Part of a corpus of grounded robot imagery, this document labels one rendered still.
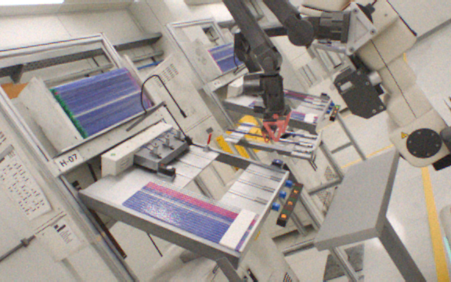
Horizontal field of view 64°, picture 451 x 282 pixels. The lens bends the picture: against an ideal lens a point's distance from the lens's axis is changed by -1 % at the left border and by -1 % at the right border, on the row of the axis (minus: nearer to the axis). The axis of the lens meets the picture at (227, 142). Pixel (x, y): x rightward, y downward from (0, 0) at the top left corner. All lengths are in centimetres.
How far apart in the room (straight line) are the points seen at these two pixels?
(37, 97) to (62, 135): 19
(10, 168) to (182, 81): 146
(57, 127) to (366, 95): 123
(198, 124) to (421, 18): 692
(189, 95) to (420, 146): 190
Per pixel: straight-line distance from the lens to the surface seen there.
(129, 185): 163
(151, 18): 518
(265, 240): 205
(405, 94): 128
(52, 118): 169
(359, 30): 112
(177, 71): 284
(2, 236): 304
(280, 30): 162
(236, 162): 192
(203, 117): 282
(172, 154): 180
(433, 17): 907
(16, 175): 183
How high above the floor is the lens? 118
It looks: 5 degrees down
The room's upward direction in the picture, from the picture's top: 34 degrees counter-clockwise
